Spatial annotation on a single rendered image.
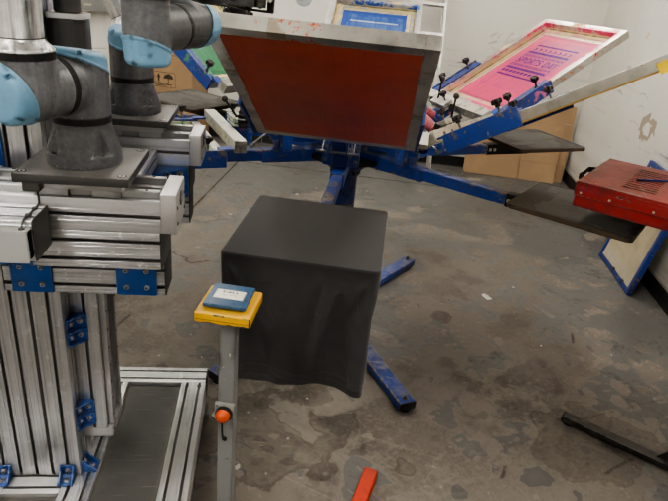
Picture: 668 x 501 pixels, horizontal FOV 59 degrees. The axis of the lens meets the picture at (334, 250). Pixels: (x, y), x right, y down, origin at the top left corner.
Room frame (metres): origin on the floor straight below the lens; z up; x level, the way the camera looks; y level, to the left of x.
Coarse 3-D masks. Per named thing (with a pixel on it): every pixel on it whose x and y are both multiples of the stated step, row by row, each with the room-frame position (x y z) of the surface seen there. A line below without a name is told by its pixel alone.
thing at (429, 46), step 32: (224, 32) 1.53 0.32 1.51; (256, 32) 1.51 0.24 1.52; (288, 32) 1.50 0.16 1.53; (320, 32) 1.50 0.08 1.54; (352, 32) 1.50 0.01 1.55; (384, 32) 1.49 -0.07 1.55; (224, 64) 1.69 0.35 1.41; (416, 96) 1.71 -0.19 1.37; (256, 128) 2.14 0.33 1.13; (416, 128) 1.93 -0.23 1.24
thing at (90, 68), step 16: (64, 48) 1.15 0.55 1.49; (64, 64) 1.13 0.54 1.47; (80, 64) 1.16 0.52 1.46; (96, 64) 1.18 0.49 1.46; (80, 80) 1.14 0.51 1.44; (96, 80) 1.18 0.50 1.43; (80, 96) 1.13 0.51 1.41; (96, 96) 1.17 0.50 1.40; (80, 112) 1.15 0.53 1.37; (96, 112) 1.17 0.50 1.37
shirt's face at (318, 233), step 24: (264, 216) 1.75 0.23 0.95; (288, 216) 1.77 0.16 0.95; (312, 216) 1.79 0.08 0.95; (336, 216) 1.82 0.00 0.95; (360, 216) 1.84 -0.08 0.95; (384, 216) 1.86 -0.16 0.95; (240, 240) 1.55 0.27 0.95; (264, 240) 1.57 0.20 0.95; (288, 240) 1.59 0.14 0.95; (312, 240) 1.60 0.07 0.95; (336, 240) 1.62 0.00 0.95; (360, 240) 1.64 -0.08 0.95; (336, 264) 1.45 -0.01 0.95; (360, 264) 1.47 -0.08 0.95
